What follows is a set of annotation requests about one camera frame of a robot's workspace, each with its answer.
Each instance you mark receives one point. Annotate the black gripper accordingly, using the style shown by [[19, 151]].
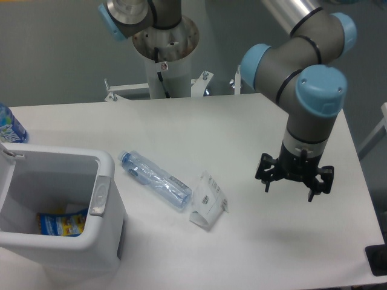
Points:
[[299, 168]]

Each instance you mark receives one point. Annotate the white push-lid trash can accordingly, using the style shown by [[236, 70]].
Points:
[[46, 179]]

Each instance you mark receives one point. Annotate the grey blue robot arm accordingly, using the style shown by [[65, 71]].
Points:
[[296, 76]]

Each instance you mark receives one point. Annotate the black table corner device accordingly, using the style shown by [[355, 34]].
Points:
[[376, 255]]

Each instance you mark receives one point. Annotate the clear blue plastic bottle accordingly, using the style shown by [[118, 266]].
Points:
[[147, 173]]

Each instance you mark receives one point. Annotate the blue yellow snack wrapper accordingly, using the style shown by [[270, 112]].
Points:
[[64, 225]]

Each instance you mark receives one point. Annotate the blue labelled water bottle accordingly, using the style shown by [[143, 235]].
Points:
[[11, 129]]

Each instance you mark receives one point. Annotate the white frame at right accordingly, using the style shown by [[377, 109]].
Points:
[[375, 136]]

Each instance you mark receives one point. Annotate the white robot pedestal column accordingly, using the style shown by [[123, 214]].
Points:
[[168, 51]]

